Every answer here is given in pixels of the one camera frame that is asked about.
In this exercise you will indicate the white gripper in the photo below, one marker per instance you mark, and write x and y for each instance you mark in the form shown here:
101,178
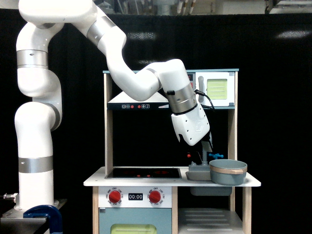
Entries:
192,127

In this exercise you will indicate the grey toy pot bowl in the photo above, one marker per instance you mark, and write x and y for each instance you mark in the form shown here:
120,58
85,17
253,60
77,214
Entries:
228,172

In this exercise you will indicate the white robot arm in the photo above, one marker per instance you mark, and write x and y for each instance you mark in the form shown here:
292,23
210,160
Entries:
35,120

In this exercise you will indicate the grey toy faucet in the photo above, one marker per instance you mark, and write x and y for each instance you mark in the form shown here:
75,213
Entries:
204,167

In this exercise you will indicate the grey toy sink basin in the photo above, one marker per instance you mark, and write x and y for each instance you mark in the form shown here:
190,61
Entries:
206,191

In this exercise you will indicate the toy microwave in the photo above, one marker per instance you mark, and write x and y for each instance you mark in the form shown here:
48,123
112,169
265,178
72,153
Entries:
218,87

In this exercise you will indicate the right red oven knob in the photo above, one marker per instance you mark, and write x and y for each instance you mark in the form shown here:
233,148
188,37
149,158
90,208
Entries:
154,197

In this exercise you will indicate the red oven knob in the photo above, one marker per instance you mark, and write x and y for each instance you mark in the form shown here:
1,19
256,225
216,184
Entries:
154,197
114,196

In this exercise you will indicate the oven timer display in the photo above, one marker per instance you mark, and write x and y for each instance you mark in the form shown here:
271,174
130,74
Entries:
135,196

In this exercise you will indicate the black toy stovetop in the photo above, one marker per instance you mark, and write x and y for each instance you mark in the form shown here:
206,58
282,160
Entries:
144,173

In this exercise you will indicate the toy range hood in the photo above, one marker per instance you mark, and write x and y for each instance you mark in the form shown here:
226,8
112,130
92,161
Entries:
125,103

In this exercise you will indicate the left red oven knob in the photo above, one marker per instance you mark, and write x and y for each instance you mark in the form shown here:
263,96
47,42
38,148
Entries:
114,196

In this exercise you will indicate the teal toy oven door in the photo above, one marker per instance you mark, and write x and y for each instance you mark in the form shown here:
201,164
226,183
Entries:
161,218

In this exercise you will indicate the blue C-clamp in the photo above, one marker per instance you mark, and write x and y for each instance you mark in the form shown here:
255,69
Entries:
51,213

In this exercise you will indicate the blue faucet tap handle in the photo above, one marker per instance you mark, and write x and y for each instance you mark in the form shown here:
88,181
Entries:
215,156

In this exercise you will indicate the wooden toy kitchen frame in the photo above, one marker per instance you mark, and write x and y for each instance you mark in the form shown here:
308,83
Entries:
184,221

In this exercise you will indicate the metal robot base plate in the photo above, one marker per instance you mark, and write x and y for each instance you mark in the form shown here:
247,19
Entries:
12,221

